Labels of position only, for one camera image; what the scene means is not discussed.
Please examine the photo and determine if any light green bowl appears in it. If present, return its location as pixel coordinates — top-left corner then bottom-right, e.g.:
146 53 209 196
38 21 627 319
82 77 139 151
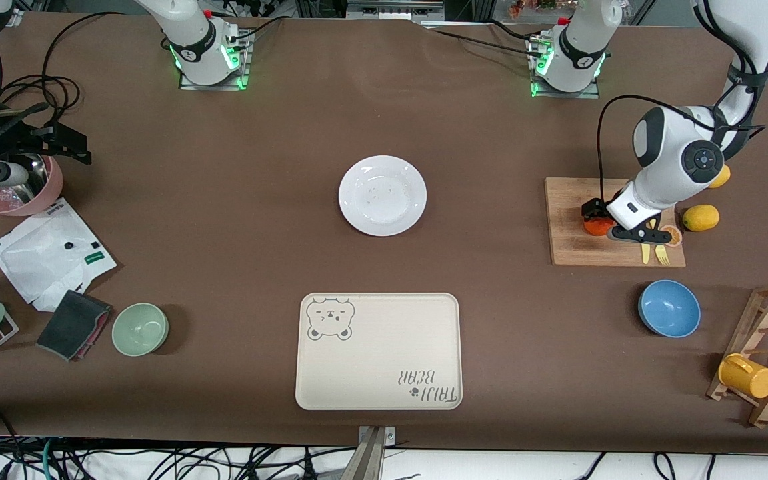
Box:
111 303 170 357

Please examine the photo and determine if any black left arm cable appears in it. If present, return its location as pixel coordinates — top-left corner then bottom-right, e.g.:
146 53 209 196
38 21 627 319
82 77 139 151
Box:
596 0 768 205

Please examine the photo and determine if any colourful toy pile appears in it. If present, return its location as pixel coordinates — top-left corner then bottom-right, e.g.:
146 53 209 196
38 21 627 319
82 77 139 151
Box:
507 0 559 18

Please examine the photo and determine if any dark grey folded cloth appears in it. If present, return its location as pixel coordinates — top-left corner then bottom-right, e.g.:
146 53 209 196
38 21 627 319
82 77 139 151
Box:
36 289 113 362

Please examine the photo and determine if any pink bowl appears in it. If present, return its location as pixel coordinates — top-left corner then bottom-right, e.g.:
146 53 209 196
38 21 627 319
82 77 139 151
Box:
0 153 64 217

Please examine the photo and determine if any wooden cutting board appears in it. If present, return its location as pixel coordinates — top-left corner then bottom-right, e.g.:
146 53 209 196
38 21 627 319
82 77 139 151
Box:
544 177 687 268

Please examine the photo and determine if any white plastic bag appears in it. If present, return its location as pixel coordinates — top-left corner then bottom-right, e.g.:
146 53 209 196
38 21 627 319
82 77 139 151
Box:
0 198 118 313

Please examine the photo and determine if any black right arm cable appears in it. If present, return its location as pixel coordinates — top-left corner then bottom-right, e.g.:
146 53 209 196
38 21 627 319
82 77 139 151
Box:
0 11 125 134

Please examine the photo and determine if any silver aluminium frame beam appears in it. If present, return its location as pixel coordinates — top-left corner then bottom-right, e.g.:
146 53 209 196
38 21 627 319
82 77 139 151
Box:
345 0 446 21

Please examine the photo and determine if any cream bear print tray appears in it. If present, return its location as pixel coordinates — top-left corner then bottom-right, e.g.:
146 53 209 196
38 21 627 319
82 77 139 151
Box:
295 292 463 411

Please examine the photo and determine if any black right base cable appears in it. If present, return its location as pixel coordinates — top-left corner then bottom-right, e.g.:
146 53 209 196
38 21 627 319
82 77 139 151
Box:
227 15 291 51

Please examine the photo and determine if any metal scoop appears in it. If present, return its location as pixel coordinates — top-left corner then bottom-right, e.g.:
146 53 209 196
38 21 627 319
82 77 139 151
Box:
0 153 51 202

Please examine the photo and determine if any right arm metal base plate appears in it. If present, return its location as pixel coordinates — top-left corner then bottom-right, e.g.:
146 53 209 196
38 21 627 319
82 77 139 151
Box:
179 30 252 91

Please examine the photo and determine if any black cable bundle under table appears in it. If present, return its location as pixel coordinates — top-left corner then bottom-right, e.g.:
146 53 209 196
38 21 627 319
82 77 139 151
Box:
0 400 358 480

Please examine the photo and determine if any blue bowl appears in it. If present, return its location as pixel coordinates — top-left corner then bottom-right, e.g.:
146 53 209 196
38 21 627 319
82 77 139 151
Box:
637 279 702 339

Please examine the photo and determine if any grey metal bar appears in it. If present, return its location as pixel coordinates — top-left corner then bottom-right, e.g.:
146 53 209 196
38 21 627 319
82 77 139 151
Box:
341 427 386 480

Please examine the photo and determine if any black left base cable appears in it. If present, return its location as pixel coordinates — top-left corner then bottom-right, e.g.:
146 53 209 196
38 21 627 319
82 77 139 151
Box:
424 25 539 58

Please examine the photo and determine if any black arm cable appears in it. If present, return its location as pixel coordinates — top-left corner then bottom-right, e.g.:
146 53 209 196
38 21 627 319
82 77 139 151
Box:
596 0 768 205
0 11 125 134

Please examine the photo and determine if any yellow mug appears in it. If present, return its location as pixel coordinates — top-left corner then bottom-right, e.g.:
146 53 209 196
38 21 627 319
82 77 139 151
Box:
718 353 768 399

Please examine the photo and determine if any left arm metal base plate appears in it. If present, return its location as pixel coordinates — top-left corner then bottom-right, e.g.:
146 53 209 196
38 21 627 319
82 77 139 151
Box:
527 33 601 99

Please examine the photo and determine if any yellow plastic fork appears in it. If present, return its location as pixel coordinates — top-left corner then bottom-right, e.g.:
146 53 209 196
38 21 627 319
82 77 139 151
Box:
647 219 671 267

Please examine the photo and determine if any white round plate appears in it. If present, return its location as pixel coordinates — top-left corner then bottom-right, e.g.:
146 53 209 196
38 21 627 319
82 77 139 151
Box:
338 155 428 237

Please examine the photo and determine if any black base cable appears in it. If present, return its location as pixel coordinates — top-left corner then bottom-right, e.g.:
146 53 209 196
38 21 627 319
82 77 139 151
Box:
227 15 291 51
424 25 539 58

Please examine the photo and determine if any teal cable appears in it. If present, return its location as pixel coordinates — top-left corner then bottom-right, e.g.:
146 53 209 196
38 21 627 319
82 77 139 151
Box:
41 437 59 480

